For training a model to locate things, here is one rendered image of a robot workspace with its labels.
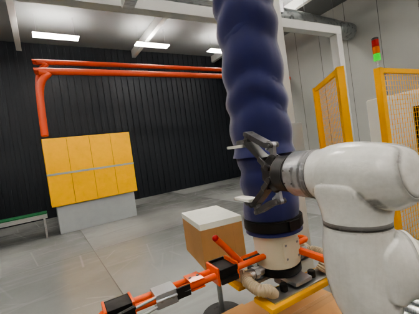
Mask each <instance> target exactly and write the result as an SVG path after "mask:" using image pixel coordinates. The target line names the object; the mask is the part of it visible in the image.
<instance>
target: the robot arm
mask: <svg viewBox="0 0 419 314"><path fill-rule="evenodd" d="M243 136H244V139H243V140H239V141H237V142H236V145H237V146H229V147H227V150H230V149H236V148H245V147H246V148H247V149H248V150H249V151H250V152H251V153H252V154H253V155H254V156H255V157H256V158H257V162H258V163H259V164H260V165H261V166H262V167H261V172H262V180H263V181H264V183H263V185H262V186H261V190H260V191H259V192H258V194H257V195H256V197H252V196H243V195H242V196H237V197H234V200H236V201H243V202H244V203H245V205H246V206H249V208H252V207H253V208H254V214H255V215H258V214H261V213H264V212H266V211H267V210H269V209H270V208H272V207H274V206H277V205H280V204H284V203H286V202H287V200H286V198H284V197H283V196H282V191H286V192H290V193H291V194H293V195H295V196H302V197H311V198H313V199H316V201H317V203H318V205H319V208H320V211H321V215H322V222H323V238H322V248H323V256H324V265H325V272H326V276H327V281H328V284H329V287H330V291H331V293H332V296H333V297H334V299H335V302H336V304H337V306H338V307H339V309H340V311H341V312H342V314H404V310H405V307H407V306H409V304H411V302H413V301H415V300H419V240H416V239H414V238H413V237H412V236H411V235H410V234H409V233H408V232H407V231H404V230H396V229H395V227H394V215H395V211H401V210H403V209H406V208H408V207H410V206H412V205H414V204H416V203H417V202H419V155H418V153H417V152H416V151H415V150H413V149H411V148H410V147H407V146H404V145H399V144H395V143H381V142H369V141H355V142H346V143H337V144H334V145H329V146H326V147H325V148H322V149H319V150H318V149H314V150H305V151H295V152H293V153H291V154H290V155H285V156H279V155H277V154H276V147H278V146H279V143H278V142H277V141H270V140H268V139H266V138H264V137H262V136H261V135H259V134H257V133H255V132H253V131H247V132H243ZM261 147H262V148H265V150H268V152H270V155H268V154H267V153H266V152H265V151H264V150H263V149H262V148H261ZM271 191H273V192H275V193H276V195H275V196H274V197H273V198H272V200H270V201H268V202H266V203H265V204H263V205H262V206H261V204H262V203H263V202H264V201H265V199H266V198H267V197H268V196H269V194H270V193H271Z"/></svg>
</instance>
